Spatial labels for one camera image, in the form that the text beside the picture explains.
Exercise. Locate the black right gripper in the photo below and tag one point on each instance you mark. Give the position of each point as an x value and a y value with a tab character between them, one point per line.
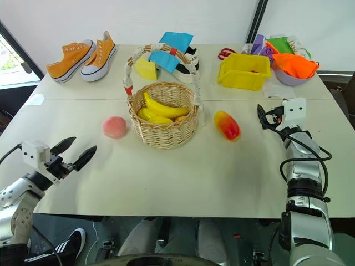
276	113

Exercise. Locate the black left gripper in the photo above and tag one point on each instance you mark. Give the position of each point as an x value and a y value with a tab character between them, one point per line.
58	165

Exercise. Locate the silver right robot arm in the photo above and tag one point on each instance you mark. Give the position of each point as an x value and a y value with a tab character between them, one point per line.
308	194

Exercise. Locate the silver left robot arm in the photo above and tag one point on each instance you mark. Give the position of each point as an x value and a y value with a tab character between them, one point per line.
16	199

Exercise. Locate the small orange fruit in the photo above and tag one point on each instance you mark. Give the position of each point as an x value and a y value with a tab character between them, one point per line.
180	119

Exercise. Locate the white paper tissue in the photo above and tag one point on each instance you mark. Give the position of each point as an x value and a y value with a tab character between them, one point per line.
277	90

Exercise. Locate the red yellow mango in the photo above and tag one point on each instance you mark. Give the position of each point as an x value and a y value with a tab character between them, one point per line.
227	126

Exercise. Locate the yellow plastic bin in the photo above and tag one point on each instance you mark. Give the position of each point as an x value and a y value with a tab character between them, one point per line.
244	76

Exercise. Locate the pink peach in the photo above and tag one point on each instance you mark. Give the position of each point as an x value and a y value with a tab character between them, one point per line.
114	127

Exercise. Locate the purple bowl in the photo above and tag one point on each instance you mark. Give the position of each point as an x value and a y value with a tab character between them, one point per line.
294	79

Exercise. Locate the orange cloth bag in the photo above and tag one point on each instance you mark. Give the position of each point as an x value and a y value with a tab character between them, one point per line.
296	65

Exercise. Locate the white label sticker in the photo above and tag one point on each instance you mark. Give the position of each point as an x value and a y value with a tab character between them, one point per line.
35	99

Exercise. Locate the small white bottle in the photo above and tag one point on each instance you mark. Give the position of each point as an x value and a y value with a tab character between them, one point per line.
245	49

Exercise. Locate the purple pouch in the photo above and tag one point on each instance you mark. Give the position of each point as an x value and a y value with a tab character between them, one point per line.
259	45

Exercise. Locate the red scissors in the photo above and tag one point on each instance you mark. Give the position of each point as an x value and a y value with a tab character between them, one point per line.
226	53

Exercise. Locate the green pouch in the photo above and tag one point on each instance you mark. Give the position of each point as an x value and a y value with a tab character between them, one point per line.
280	44

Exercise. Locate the white patterned bag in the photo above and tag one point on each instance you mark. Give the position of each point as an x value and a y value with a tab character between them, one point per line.
301	45

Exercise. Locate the dark chair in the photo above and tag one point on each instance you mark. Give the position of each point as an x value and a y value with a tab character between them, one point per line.
339	91

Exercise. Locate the short yellow banana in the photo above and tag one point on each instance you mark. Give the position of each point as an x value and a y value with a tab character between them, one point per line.
151	117

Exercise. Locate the orange canvas sneaker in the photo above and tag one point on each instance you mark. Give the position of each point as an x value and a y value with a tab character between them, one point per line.
100	59
69	62

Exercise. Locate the white and black sneaker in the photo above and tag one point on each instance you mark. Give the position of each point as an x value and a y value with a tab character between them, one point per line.
186	67

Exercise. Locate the black shoe with white stripes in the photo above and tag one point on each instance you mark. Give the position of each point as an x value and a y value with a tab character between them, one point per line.
66	245

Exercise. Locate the long yellow banana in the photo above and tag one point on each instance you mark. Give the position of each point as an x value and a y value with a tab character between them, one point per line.
166	108

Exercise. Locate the black vertical pole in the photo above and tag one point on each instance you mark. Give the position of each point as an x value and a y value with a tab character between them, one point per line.
256	19

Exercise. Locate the grey robot leg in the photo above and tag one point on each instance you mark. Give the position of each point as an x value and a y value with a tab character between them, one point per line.
212	238
138	235

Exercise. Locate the yellow sponge block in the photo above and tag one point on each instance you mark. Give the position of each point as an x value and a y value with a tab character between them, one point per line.
146	69

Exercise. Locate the blue paper sheet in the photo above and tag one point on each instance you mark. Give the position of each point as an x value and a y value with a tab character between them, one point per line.
177	41
165	61

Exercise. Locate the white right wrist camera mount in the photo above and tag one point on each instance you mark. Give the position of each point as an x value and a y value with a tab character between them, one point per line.
294	108

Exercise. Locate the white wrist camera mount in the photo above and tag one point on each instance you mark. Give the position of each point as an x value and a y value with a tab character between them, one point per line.
294	108
32	155

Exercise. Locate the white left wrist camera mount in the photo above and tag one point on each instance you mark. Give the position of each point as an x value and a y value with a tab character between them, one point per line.
32	155

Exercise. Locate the black window frame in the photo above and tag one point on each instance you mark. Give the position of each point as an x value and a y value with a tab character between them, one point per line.
19	47

